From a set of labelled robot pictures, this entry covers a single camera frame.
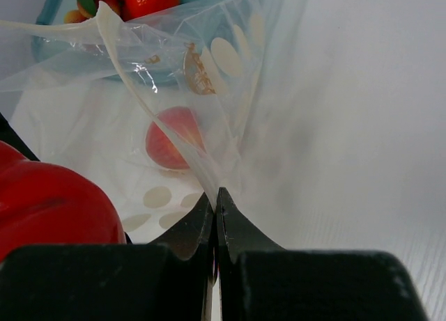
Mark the pink fake peach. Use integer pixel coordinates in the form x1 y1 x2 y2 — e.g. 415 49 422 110
145 106 206 171

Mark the red fake cherry bunch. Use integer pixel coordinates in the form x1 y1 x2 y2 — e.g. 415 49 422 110
63 0 128 24

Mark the teal plastic bin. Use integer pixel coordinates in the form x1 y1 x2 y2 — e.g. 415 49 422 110
31 0 259 88

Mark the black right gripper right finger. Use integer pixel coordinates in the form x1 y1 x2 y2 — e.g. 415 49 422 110
216 188 427 320

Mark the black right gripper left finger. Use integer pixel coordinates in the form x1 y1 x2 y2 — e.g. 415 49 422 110
1 196 215 320

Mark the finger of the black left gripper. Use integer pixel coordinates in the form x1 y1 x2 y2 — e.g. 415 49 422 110
0 114 38 161

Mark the clear zip top bag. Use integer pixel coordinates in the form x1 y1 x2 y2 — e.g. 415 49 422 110
1 0 307 243

